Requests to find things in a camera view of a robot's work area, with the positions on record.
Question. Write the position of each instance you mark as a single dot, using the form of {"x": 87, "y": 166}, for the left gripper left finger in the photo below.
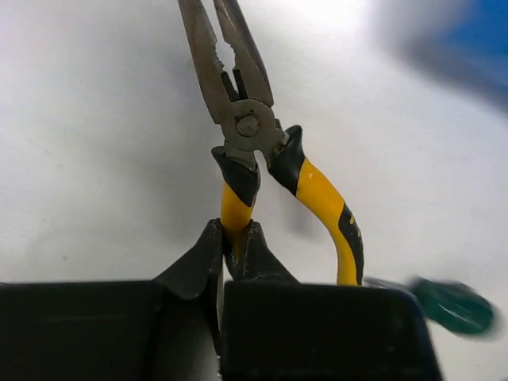
{"x": 157, "y": 329}

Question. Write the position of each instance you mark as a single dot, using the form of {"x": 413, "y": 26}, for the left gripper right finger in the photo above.
{"x": 276, "y": 328}

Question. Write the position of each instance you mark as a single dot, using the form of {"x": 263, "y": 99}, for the green stubby screwdriver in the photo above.
{"x": 454, "y": 306}

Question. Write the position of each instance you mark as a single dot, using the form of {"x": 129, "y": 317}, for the yellow black pliers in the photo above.
{"x": 241, "y": 104}

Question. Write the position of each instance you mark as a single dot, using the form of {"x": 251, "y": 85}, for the blue three-compartment bin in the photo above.
{"x": 460, "y": 44}

